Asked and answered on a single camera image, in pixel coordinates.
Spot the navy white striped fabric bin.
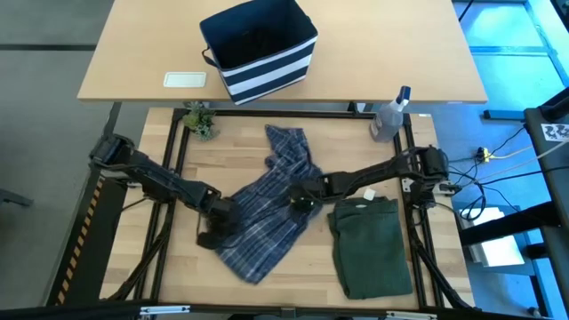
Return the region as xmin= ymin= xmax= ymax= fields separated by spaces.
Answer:
xmin=198 ymin=0 xmax=320 ymax=107

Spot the white box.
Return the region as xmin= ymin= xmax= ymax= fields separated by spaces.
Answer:
xmin=460 ymin=206 xmax=526 ymax=268

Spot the small green succulent plant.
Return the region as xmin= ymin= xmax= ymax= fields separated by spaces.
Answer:
xmin=181 ymin=100 xmax=221 ymax=142

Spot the dark green button shirt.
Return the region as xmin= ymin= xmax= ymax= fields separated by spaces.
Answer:
xmin=326 ymin=196 xmax=414 ymax=300

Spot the blue plaid shirt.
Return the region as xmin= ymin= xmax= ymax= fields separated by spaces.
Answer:
xmin=214 ymin=124 xmax=325 ymax=285

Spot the white marker card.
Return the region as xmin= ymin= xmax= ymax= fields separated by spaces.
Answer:
xmin=541 ymin=123 xmax=569 ymax=142

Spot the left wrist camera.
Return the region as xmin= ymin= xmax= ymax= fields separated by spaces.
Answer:
xmin=196 ymin=229 xmax=224 ymax=251

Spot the black aluminium table frame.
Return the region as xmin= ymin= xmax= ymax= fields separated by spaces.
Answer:
xmin=104 ymin=108 xmax=475 ymax=315

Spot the clear spray bottle blue nozzle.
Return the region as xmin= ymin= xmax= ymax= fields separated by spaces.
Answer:
xmin=369 ymin=84 xmax=413 ymax=143

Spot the black yellow striped base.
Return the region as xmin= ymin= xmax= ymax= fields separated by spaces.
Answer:
xmin=46 ymin=176 xmax=131 ymax=308

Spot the light wooden desk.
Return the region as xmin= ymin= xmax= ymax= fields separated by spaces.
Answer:
xmin=76 ymin=0 xmax=489 ymax=105

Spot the white rectangular tray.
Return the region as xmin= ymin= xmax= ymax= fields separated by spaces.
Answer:
xmin=162 ymin=71 xmax=208 ymax=89

